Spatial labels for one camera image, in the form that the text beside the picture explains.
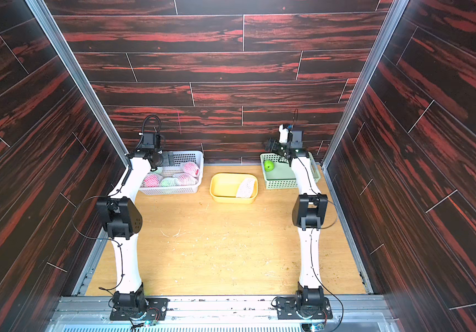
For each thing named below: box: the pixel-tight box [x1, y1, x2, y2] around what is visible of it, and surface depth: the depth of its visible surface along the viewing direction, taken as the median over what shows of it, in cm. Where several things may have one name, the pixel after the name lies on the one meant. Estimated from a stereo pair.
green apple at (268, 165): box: [263, 159, 275, 173], surface depth 115 cm
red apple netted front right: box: [172, 172, 199, 187], surface depth 107 cm
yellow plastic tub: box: [209, 172, 259, 205], surface depth 109 cm
